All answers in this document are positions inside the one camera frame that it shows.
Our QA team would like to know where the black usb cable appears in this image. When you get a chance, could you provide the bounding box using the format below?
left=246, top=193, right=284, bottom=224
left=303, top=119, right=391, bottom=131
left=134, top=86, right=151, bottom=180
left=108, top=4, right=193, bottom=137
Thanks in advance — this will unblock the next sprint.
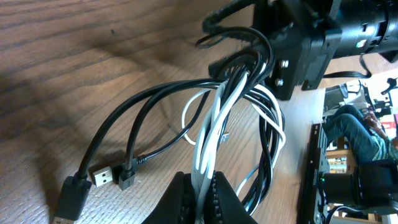
left=51, top=26, right=285, bottom=224

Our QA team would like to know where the seated person in background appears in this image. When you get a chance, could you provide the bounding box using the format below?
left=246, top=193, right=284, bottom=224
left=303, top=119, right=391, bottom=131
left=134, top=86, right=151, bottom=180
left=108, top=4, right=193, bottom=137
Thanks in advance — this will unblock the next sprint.
left=322, top=105, right=397, bottom=165

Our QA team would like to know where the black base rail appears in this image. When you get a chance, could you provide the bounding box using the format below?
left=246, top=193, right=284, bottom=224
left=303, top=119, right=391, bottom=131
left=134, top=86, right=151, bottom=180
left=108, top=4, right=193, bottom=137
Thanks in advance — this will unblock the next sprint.
left=297, top=123, right=330, bottom=224

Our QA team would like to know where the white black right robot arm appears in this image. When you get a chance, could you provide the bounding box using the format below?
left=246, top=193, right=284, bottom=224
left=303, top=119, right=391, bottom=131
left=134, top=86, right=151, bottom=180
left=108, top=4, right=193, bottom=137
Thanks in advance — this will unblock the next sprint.
left=202, top=0, right=397, bottom=100

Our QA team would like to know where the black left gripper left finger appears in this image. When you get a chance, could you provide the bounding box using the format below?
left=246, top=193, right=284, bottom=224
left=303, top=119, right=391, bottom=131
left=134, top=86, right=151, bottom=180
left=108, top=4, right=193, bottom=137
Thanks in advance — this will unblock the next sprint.
left=142, top=172, right=196, bottom=224

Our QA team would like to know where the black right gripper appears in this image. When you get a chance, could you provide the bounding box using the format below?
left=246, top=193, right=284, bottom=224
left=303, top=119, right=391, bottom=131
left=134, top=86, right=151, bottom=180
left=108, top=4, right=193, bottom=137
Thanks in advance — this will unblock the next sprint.
left=202, top=0, right=342, bottom=100

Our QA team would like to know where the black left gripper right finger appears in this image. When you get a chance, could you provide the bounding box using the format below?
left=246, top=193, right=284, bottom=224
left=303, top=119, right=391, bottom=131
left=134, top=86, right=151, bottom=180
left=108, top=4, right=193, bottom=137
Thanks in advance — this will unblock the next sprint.
left=203, top=171, right=257, bottom=224

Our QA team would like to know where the wooden chair in background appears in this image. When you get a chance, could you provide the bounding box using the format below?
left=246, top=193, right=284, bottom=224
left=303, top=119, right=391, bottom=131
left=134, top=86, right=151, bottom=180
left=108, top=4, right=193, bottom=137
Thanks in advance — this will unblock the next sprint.
left=326, top=136, right=358, bottom=174

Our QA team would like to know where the white usb cable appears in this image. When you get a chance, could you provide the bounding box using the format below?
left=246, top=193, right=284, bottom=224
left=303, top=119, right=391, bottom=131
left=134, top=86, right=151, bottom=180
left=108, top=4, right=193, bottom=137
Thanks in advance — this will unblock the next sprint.
left=91, top=63, right=287, bottom=224

